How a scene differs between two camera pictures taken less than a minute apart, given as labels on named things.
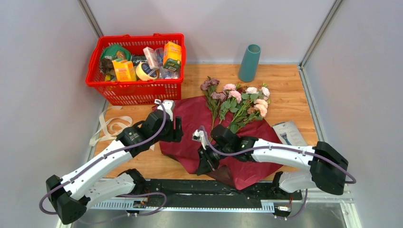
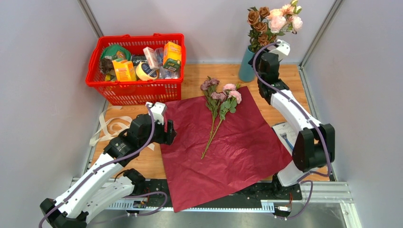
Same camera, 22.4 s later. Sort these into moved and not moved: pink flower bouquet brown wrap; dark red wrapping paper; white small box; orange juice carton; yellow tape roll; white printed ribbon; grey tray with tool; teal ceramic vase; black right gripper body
Moved: black right gripper body; pink flower bouquet brown wrap; dark red wrapping paper
Not moved: white small box; grey tray with tool; teal ceramic vase; yellow tape roll; white printed ribbon; orange juice carton
